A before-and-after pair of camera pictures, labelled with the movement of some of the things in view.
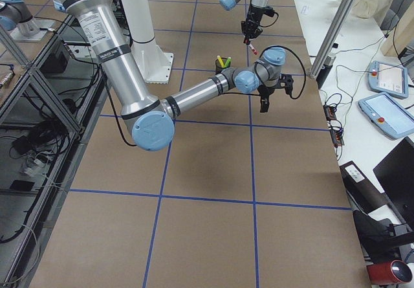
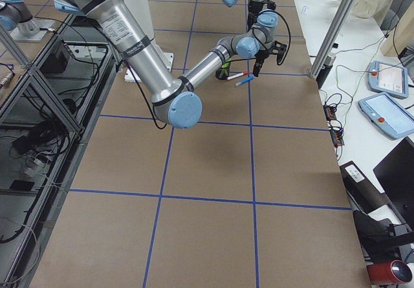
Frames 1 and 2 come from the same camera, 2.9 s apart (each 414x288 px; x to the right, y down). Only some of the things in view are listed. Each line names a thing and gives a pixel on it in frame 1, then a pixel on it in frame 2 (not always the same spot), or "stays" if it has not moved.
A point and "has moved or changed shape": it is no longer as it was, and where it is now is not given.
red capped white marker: (254, 50) has moved or changed shape
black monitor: (395, 176) stays
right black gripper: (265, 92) → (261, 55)
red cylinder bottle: (390, 272) stays
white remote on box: (355, 174) stays
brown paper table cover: (239, 198) stays
